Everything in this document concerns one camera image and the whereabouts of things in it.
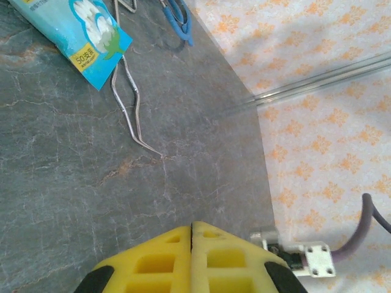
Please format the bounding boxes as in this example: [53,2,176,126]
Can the blue cotton swab packet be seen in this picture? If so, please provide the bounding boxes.
[7,0,134,92]

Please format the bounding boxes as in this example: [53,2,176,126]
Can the curved metal tweezers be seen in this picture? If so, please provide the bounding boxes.
[111,54,164,159]

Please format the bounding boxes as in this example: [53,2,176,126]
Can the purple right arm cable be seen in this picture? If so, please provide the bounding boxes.
[331,192,391,263]

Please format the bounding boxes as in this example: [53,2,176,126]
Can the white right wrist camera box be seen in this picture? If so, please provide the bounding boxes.
[249,225,337,278]

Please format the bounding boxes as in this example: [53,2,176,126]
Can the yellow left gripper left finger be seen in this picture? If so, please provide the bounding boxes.
[73,222,192,293]

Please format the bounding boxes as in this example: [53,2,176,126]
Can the blue stethoscope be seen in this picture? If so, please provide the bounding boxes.
[158,0,195,47]

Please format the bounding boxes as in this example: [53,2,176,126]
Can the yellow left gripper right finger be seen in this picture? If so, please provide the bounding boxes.
[192,220,309,293]

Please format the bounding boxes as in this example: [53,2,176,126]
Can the aluminium frame corner post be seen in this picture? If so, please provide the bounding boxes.
[222,51,391,114]

